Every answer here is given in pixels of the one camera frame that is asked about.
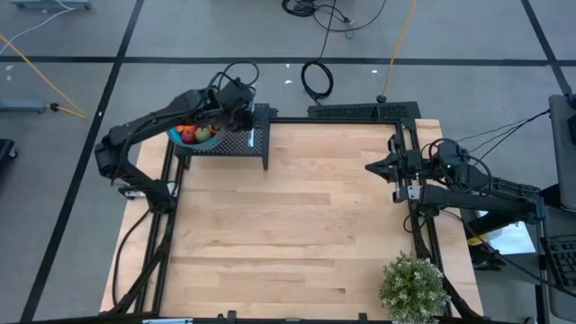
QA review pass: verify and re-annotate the black cable tangle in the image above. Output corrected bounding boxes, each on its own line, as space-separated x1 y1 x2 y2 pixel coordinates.
281 0 389 40

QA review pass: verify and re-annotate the thin white cable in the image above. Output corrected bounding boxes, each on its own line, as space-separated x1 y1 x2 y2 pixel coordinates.
0 0 76 55

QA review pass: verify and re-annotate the grey desk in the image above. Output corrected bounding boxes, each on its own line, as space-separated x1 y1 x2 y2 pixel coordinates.
537 204 576 323

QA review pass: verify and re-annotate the white paper sheet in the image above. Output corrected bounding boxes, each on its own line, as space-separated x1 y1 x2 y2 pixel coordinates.
474 211 539 257

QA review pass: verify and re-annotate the green artificial potted plant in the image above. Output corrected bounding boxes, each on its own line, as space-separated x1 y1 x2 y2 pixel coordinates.
378 251 451 324

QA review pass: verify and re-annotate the blue collapsible bowl grey rim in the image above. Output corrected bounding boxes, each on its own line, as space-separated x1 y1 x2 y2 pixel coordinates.
166 89 226 152

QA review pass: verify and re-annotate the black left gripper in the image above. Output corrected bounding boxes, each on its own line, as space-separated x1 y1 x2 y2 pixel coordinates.
209 78 257 133

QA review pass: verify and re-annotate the black keyboard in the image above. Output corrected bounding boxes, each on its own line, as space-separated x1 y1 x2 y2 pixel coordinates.
539 233 576 289

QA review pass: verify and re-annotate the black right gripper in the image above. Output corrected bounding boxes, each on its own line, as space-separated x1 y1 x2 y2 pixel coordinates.
364 133 427 203

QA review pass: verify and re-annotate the black floor object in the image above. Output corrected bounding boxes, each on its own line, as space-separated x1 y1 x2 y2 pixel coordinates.
0 138 19 162

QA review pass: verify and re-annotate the black perforated riser shelf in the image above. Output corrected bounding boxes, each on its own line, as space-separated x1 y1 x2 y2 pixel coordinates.
174 103 279 171

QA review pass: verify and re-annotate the black perforated metal plate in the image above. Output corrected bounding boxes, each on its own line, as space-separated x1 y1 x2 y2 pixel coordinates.
307 101 422 132

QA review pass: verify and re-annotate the black desk beam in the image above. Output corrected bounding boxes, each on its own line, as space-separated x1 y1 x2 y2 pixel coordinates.
467 183 563 239

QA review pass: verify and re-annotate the yellow cable black end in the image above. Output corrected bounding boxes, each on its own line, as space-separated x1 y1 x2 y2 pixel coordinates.
376 0 418 104
0 33 88 121

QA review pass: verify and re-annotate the grey monitor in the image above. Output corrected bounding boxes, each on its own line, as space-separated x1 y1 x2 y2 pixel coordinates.
548 93 576 211

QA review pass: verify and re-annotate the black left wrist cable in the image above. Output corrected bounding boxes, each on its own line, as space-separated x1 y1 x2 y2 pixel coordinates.
207 59 261 94

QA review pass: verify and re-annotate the grey cart base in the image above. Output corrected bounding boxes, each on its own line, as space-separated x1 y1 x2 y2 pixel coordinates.
9 0 94 11
0 98 62 113

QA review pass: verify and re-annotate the black coiled cable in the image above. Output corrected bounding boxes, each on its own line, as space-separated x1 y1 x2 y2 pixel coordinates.
300 0 338 105

